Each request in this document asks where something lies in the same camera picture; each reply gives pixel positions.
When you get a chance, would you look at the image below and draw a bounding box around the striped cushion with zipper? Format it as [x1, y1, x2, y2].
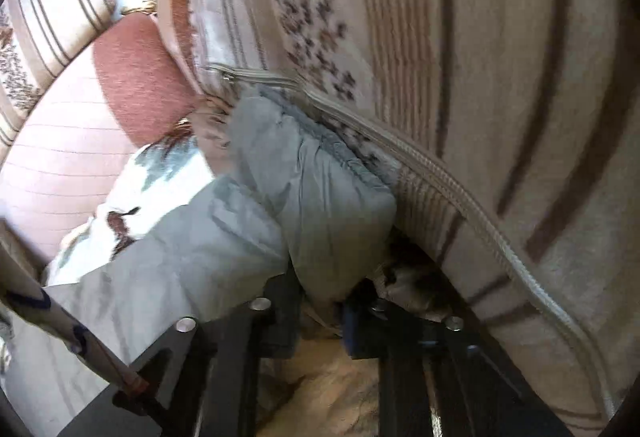
[157, 0, 637, 430]

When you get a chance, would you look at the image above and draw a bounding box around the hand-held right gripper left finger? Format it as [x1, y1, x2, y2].
[55, 269, 307, 437]

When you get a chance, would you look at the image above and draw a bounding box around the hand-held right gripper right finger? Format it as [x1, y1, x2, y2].
[342, 281, 573, 437]

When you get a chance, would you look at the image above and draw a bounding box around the grey quilted jacket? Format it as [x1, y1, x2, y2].
[0, 86, 399, 413]

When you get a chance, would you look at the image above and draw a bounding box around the striped floral sofa cushion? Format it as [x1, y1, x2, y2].
[0, 0, 119, 158]

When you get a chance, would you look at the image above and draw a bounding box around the pink bolster cushion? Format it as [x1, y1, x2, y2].
[0, 14, 202, 264]

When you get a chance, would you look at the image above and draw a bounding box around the white printed stick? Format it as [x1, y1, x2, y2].
[0, 267, 151, 398]

